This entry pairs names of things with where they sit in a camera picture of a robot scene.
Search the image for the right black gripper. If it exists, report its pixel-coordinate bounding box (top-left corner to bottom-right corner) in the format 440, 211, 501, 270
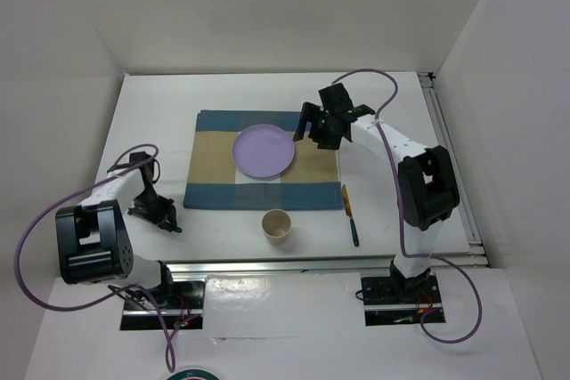
294, 101, 343, 150

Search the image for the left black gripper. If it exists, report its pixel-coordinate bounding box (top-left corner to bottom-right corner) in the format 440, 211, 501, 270
126, 188, 175, 232

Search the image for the blue tan white placemat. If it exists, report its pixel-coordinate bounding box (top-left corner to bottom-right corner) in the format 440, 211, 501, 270
183, 109, 343, 211

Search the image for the purple plate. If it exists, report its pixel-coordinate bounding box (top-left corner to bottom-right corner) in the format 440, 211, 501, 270
232, 124, 296, 179

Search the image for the green handled gold knife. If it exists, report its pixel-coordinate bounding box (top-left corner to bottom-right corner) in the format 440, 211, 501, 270
341, 184, 360, 247

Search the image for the beige cup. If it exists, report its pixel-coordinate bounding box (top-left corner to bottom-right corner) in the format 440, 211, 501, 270
261, 209, 291, 246

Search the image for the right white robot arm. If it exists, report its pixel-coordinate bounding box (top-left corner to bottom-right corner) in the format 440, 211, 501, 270
293, 83, 460, 302

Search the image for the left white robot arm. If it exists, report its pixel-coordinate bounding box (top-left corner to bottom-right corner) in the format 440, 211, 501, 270
55, 151, 182, 308

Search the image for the green round sticker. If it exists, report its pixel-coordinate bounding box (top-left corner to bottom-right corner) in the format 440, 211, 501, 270
166, 368, 220, 380

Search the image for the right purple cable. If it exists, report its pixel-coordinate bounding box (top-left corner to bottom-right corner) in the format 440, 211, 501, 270
332, 69, 484, 344

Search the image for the purple cable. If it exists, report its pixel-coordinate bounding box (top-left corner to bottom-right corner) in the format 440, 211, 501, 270
332, 69, 484, 344
13, 143, 176, 374

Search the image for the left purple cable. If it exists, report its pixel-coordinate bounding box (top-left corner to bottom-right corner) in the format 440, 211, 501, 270
13, 143, 176, 374

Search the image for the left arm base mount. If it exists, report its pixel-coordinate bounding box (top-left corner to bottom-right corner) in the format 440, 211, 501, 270
119, 279, 206, 331

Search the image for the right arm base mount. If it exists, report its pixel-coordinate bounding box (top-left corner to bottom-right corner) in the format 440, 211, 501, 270
354, 275, 446, 327

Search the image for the right aluminium rail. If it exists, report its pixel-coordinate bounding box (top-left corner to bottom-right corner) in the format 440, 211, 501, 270
418, 72, 487, 258

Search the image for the aluminium rail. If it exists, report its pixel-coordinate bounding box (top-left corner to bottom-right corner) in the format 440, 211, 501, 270
418, 72, 487, 258
159, 251, 491, 278

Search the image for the front aluminium rail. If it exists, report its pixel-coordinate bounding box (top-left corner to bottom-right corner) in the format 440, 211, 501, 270
159, 251, 491, 278

